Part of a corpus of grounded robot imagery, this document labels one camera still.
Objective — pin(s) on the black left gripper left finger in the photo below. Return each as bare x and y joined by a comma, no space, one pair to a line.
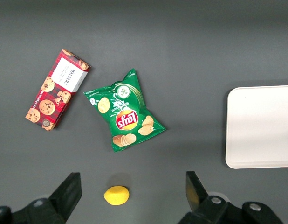
62,203

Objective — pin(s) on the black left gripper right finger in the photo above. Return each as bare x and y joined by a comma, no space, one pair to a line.
204,207

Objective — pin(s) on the white rectangular plastic tray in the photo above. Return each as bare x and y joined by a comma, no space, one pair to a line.
260,126

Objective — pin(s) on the yellow lemon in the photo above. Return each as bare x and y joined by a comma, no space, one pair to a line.
116,196

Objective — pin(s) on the red tartan cookie box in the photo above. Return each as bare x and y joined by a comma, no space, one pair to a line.
53,98

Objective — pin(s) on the green Lay's chips bag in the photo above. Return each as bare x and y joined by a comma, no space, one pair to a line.
127,112

